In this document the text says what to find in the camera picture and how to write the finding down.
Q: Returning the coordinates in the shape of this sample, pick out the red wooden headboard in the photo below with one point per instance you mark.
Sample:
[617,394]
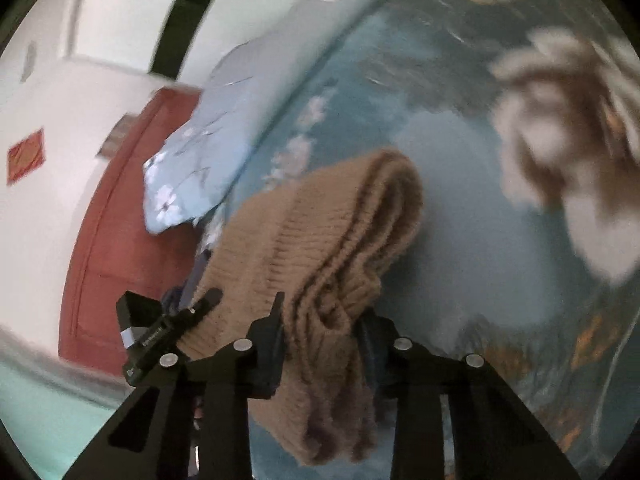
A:
[110,260]

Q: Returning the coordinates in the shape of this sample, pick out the wall switch panel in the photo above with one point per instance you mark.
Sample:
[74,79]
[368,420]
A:
[117,135]

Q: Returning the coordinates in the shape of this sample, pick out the blue floral pillow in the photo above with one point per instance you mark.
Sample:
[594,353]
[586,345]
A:
[200,160]

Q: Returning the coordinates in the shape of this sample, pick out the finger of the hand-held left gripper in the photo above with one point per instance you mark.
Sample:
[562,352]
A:
[165,332]
[195,280]

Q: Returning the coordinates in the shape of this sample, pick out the teal floral printed bedspread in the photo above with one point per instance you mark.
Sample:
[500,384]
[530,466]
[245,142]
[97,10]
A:
[475,210]

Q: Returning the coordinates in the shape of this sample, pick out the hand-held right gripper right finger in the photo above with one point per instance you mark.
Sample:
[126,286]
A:
[372,360]

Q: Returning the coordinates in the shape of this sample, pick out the grey duvet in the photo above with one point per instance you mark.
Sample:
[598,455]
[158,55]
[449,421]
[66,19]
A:
[280,50]

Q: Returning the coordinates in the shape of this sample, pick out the tan knit sweater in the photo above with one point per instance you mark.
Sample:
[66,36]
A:
[310,240]

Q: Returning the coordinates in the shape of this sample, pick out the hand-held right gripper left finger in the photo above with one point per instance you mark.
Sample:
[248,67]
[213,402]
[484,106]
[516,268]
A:
[270,330]

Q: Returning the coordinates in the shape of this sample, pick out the red wall sticker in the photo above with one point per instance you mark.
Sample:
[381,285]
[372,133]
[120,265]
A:
[26,157]

